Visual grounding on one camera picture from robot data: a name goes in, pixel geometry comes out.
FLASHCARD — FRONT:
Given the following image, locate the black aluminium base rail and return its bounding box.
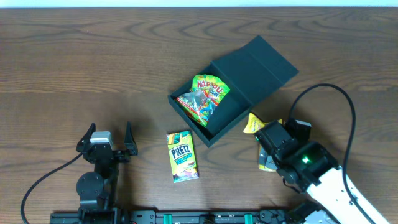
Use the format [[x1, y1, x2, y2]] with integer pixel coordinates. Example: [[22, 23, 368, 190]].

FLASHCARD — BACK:
[[49, 210, 307, 224]]

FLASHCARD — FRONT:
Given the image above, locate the yellow orange candy packet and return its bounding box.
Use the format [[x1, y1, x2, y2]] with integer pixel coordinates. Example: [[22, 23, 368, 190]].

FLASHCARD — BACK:
[[243, 113, 271, 134]]

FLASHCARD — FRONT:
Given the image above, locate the yellow Mentos bottle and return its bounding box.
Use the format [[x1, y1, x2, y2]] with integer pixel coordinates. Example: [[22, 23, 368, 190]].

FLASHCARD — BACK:
[[258, 146, 277, 172]]

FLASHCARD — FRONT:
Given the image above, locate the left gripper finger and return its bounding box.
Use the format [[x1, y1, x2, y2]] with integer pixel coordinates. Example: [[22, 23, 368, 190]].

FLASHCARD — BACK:
[[76, 123, 96, 152], [124, 121, 138, 156]]

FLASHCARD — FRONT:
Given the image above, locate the yellow Pretz snack box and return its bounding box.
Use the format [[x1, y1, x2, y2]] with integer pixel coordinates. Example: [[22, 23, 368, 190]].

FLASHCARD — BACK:
[[167, 131, 199, 183]]

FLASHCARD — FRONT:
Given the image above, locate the black gift box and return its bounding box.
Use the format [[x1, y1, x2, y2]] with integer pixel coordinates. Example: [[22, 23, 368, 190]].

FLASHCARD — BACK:
[[168, 36, 299, 147]]

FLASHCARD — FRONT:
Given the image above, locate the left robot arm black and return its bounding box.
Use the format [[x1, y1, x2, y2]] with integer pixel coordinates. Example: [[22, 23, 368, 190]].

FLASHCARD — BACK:
[[76, 122, 138, 212]]

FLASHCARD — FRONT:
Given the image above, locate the Haribo gummy bag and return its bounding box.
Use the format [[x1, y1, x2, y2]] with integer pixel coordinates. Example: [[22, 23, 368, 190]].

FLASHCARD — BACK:
[[176, 74, 230, 127]]

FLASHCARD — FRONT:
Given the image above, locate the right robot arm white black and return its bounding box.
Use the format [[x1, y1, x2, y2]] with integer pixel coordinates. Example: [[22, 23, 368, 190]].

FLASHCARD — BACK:
[[254, 121, 388, 223]]

